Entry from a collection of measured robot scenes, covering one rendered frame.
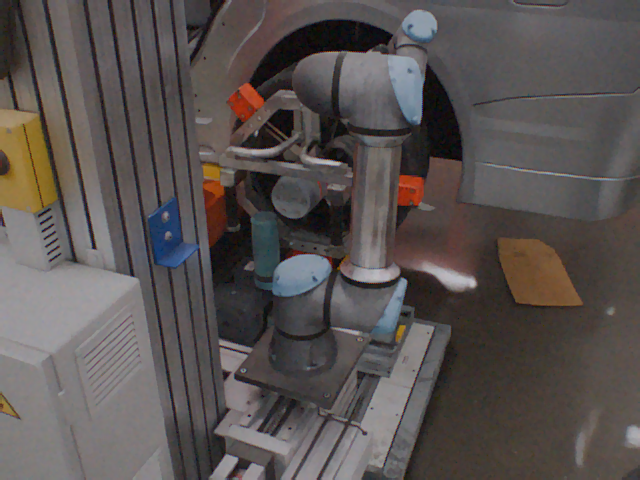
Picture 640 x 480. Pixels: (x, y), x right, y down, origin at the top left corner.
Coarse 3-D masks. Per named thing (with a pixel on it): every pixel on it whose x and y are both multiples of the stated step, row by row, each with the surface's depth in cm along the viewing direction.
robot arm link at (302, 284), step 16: (304, 256) 137; (320, 256) 136; (288, 272) 132; (304, 272) 131; (320, 272) 130; (336, 272) 133; (272, 288) 135; (288, 288) 130; (304, 288) 129; (320, 288) 130; (288, 304) 131; (304, 304) 130; (320, 304) 130; (288, 320) 133; (304, 320) 133; (320, 320) 132
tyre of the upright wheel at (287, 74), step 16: (272, 80) 211; (288, 80) 208; (416, 128) 213; (416, 144) 211; (400, 160) 207; (416, 160) 209; (416, 176) 210; (256, 192) 233; (400, 208) 216; (288, 224) 236; (400, 224) 220
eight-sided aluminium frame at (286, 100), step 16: (272, 96) 204; (288, 96) 203; (256, 112) 208; (272, 112) 206; (240, 128) 213; (256, 128) 211; (240, 144) 216; (240, 192) 225; (256, 208) 226; (288, 240) 228; (304, 240) 226; (320, 240) 228; (336, 256) 223
